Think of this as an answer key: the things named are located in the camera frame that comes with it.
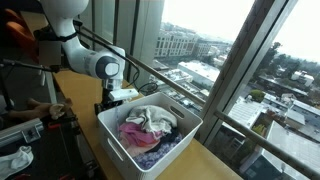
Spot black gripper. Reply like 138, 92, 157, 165
93, 97, 125, 117

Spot purple patterned cloth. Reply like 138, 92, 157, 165
132, 133, 184, 171

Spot black camera stand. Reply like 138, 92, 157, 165
0, 58, 63, 74

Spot white metal post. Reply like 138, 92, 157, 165
40, 70, 58, 105

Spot grey window mullion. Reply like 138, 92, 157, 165
194, 0, 299, 148

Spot white plastic basket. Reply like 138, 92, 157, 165
96, 91, 204, 180

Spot aluminium extrusion rail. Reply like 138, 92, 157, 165
0, 118, 45, 148

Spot red handled clamp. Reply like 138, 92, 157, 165
46, 114, 81, 132

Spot dark blue cloth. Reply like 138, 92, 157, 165
146, 128, 183, 154

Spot white sock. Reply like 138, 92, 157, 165
0, 145, 35, 180

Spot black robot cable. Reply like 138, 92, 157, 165
74, 19, 160, 97

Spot magenta pink cloth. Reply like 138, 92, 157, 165
118, 121, 165, 148

